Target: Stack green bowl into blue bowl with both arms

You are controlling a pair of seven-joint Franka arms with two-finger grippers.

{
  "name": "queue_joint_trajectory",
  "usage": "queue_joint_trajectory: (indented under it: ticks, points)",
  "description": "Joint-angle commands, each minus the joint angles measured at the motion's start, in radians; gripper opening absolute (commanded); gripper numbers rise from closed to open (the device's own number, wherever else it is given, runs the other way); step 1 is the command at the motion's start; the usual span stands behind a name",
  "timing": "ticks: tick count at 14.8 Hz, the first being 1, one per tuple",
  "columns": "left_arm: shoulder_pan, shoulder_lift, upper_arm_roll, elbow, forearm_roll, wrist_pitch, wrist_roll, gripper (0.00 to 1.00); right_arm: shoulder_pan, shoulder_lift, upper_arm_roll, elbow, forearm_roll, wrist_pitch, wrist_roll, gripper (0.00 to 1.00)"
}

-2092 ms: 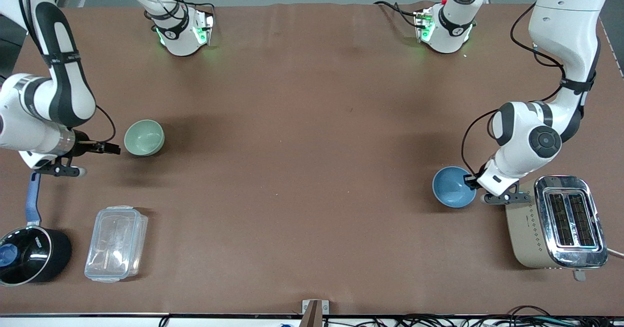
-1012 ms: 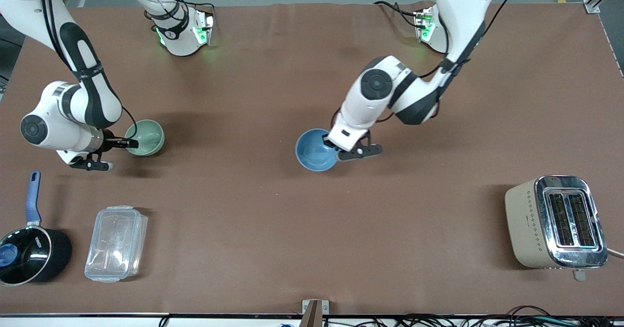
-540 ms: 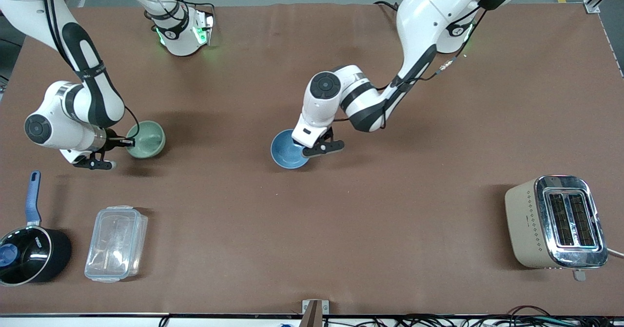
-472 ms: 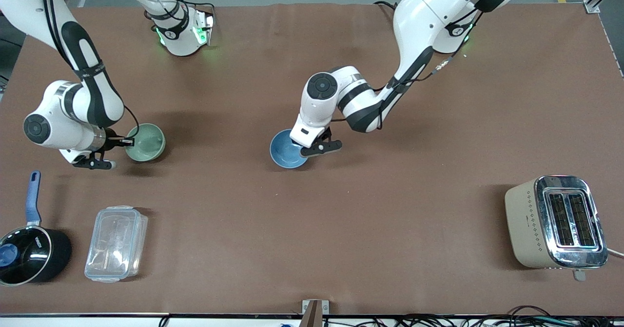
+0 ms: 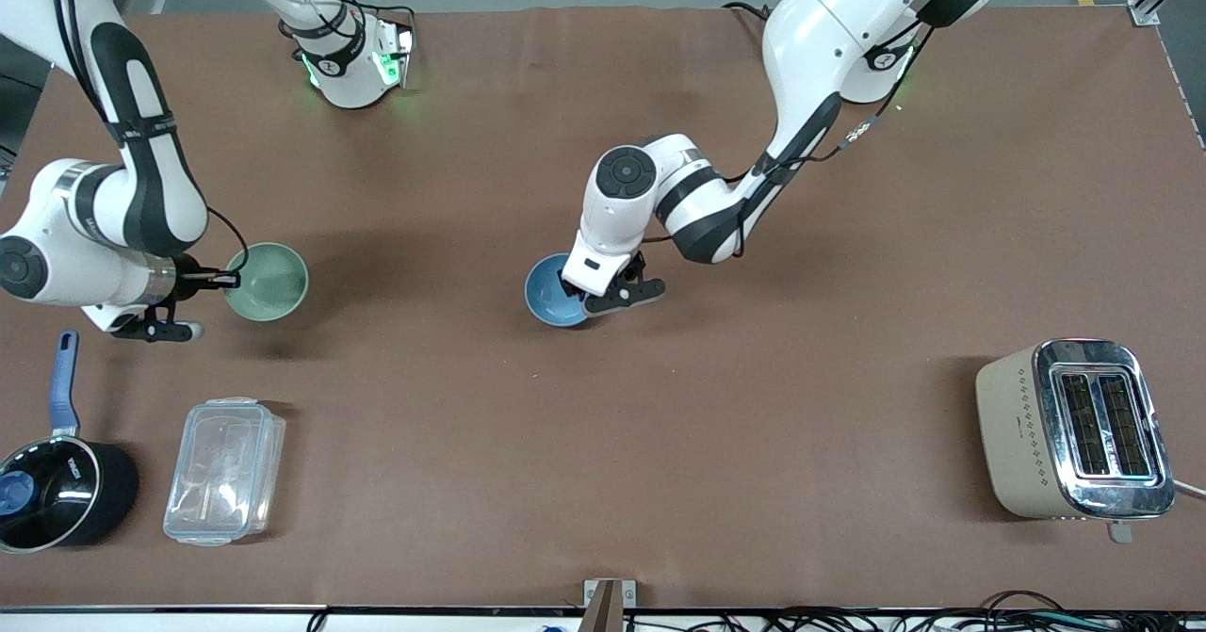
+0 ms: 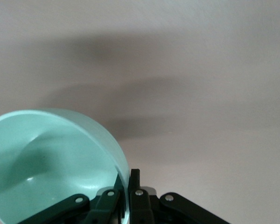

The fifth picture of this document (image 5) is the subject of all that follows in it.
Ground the blue bowl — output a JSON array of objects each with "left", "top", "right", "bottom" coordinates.
[{"left": 525, "top": 253, "right": 613, "bottom": 329}]

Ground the green bowl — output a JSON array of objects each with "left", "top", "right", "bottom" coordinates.
[{"left": 223, "top": 242, "right": 309, "bottom": 322}]

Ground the brown table cover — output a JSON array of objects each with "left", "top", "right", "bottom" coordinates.
[{"left": 0, "top": 6, "right": 1206, "bottom": 611}]

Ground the clear plastic food container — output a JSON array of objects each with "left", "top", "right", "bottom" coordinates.
[{"left": 163, "top": 397, "right": 286, "bottom": 547}]

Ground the glass lid blue knob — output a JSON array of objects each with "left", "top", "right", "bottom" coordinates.
[{"left": 0, "top": 439, "right": 100, "bottom": 550}]

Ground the right base connector plate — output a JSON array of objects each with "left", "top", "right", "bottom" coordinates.
[{"left": 375, "top": 22, "right": 416, "bottom": 89}]

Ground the beige chrome toaster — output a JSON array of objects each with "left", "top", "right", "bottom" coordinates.
[{"left": 975, "top": 338, "right": 1177, "bottom": 544}]

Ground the black saucepan blue handle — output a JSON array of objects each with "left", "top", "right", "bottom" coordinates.
[{"left": 0, "top": 331, "right": 139, "bottom": 555}]

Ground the metal bracket with post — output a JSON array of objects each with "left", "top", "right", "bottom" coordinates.
[{"left": 583, "top": 578, "right": 638, "bottom": 632}]

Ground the black cable bundle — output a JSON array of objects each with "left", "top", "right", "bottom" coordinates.
[{"left": 622, "top": 591, "right": 1206, "bottom": 632}]

